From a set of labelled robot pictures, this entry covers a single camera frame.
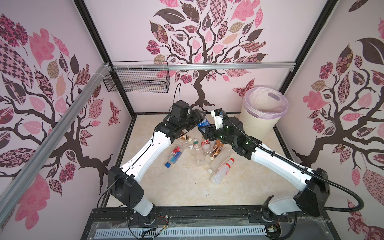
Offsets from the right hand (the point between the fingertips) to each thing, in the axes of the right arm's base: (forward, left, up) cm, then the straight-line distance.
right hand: (203, 124), depth 73 cm
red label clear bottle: (+4, -3, -29) cm, 29 cm away
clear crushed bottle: (+6, +12, -28) cm, 31 cm away
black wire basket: (+61, +52, -13) cm, 81 cm away
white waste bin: (+10, -35, -16) cm, 40 cm away
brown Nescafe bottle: (+1, -10, -27) cm, 28 cm away
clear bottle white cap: (-9, -2, -30) cm, 32 cm away
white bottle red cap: (-14, -11, -26) cm, 32 cm away
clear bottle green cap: (0, +3, -31) cm, 31 cm away
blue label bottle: (-1, 0, +3) cm, 3 cm away
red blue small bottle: (-3, +18, -28) cm, 33 cm away
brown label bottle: (+11, +11, -27) cm, 31 cm away
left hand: (+4, 0, +1) cm, 4 cm away
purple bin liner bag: (+29, -45, -12) cm, 55 cm away
